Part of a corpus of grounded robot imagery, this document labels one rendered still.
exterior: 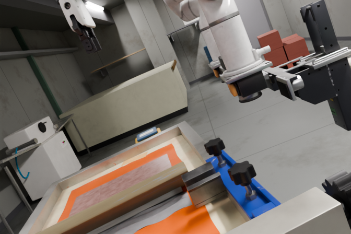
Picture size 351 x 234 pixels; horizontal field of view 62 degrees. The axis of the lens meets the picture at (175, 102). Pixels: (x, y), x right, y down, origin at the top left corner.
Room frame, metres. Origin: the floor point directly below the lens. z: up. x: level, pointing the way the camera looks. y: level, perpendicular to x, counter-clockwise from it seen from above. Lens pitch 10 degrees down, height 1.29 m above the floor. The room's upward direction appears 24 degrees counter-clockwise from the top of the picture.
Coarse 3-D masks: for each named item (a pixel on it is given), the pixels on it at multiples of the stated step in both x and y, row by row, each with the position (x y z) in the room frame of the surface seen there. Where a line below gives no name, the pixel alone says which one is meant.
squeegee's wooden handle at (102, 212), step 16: (160, 176) 0.63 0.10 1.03; (176, 176) 0.62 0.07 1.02; (128, 192) 0.62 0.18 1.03; (144, 192) 0.61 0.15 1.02; (160, 192) 0.64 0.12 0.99; (96, 208) 0.61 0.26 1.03; (112, 208) 0.61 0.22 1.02; (128, 208) 0.64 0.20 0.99; (64, 224) 0.60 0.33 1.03; (80, 224) 0.60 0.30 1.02; (96, 224) 0.63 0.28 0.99
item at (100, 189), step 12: (120, 168) 1.04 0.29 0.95; (96, 180) 1.02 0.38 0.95; (108, 180) 0.97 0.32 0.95; (120, 180) 0.92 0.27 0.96; (72, 192) 1.01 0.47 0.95; (84, 192) 0.96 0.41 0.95; (96, 192) 0.91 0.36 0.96; (108, 192) 0.86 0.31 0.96; (72, 204) 0.90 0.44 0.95; (84, 204) 0.85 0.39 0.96
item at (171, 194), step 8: (168, 192) 0.66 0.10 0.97; (176, 192) 0.66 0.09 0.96; (160, 200) 0.65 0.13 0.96; (136, 208) 0.65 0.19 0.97; (144, 208) 0.65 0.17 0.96; (120, 216) 0.65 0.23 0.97; (128, 216) 0.64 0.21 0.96; (112, 224) 0.64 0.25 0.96; (88, 232) 0.64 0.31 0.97; (96, 232) 0.63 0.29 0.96
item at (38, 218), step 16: (176, 128) 1.12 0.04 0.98; (192, 128) 1.01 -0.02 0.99; (144, 144) 1.11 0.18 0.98; (192, 144) 0.86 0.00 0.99; (112, 160) 1.10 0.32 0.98; (80, 176) 1.09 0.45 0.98; (48, 192) 1.01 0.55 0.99; (48, 208) 0.91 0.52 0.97; (240, 208) 0.46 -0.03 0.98; (32, 224) 0.79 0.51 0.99
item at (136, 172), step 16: (144, 160) 1.01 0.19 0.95; (160, 160) 0.94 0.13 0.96; (176, 160) 0.88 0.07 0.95; (128, 176) 0.92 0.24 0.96; (144, 176) 0.87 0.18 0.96; (192, 208) 0.58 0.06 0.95; (160, 224) 0.57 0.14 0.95; (176, 224) 0.55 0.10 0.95; (192, 224) 0.52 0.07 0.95; (208, 224) 0.50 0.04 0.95
